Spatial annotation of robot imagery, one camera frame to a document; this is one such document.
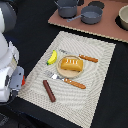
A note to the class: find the orange toy bread loaf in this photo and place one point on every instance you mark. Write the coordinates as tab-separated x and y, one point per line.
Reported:
72	64

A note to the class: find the yellow toy banana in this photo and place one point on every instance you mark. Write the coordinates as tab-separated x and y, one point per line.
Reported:
53	58

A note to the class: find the brown toy chocolate bar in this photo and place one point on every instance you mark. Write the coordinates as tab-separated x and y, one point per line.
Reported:
49	91

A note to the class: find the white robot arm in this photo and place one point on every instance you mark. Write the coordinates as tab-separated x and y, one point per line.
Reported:
11	74

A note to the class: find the round wooden plate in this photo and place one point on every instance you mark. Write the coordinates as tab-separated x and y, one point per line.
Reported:
68	73

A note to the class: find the beige woven placemat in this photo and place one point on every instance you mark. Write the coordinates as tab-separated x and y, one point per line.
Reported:
74	104

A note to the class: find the dark grey tall pot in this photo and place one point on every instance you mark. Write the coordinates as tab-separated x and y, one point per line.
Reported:
67	8

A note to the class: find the black round lid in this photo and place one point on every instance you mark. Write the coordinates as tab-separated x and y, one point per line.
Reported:
97	3

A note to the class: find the beige bowl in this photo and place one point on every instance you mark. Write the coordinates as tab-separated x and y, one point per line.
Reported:
123	14

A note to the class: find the knife with wooden handle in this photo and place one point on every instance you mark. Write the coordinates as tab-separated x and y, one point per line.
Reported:
81	56

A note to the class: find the fork with wooden handle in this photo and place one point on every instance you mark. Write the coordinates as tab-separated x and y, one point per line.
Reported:
66	80

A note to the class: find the grey pot with handle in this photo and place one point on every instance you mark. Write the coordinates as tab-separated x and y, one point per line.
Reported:
89	15

